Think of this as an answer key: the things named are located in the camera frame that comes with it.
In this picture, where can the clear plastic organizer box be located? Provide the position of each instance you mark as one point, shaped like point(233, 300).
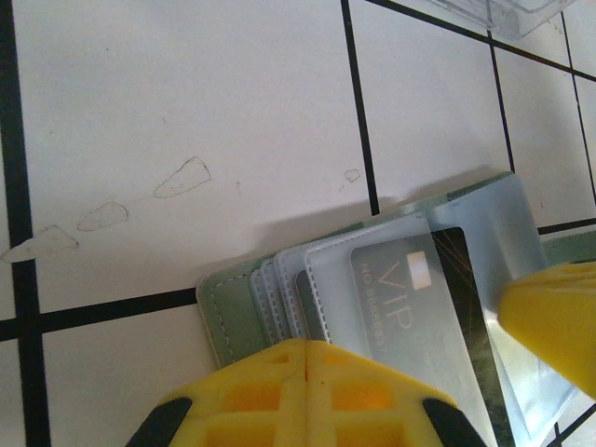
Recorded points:
point(512, 23)

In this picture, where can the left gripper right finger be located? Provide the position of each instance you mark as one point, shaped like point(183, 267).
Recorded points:
point(363, 405)

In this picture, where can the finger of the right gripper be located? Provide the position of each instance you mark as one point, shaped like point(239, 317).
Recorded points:
point(554, 316)

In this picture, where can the black VIP credit card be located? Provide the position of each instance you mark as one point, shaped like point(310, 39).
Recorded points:
point(396, 298)

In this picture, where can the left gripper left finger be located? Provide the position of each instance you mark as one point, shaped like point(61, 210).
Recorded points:
point(251, 400)

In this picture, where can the green card holder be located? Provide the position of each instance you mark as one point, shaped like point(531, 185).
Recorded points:
point(233, 307)

